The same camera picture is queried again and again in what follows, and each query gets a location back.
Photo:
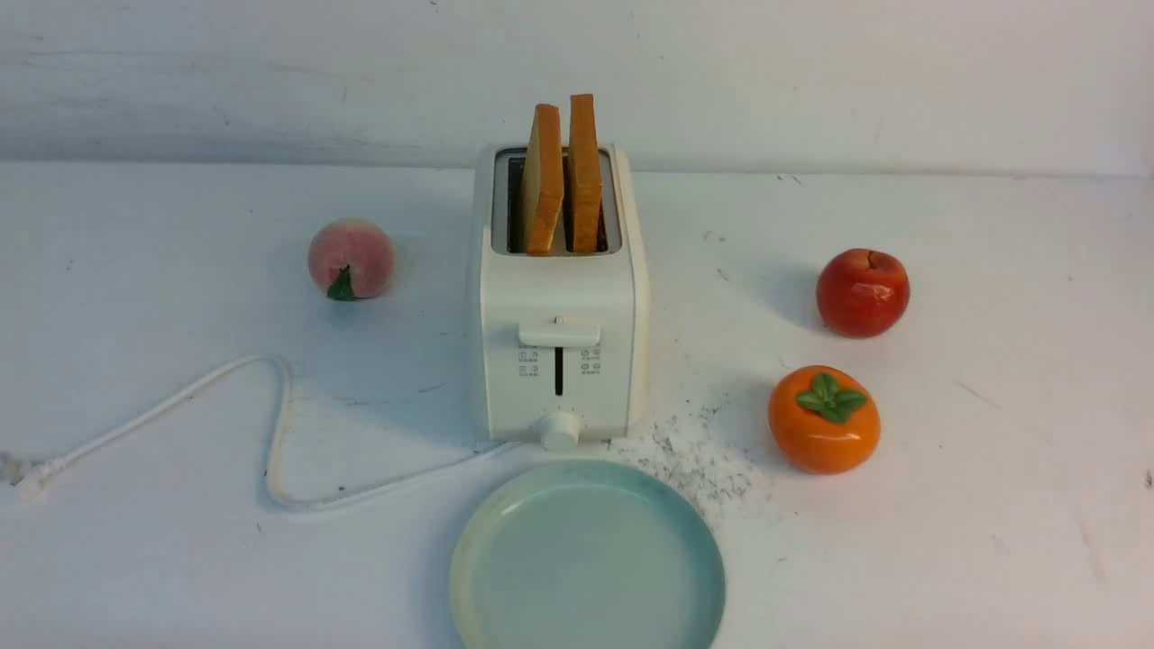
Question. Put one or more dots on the white two-slot toaster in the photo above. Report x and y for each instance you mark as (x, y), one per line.
(558, 344)

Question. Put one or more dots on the red apple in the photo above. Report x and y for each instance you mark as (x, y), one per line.
(862, 293)

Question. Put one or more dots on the orange persimmon with green leaf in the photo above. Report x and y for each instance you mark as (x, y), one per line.
(823, 421)

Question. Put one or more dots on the toasted bread slice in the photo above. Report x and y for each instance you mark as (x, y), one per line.
(542, 181)
(585, 176)

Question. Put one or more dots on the pink peach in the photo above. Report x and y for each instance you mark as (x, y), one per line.
(351, 259)

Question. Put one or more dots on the light green round plate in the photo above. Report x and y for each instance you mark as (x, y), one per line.
(587, 554)

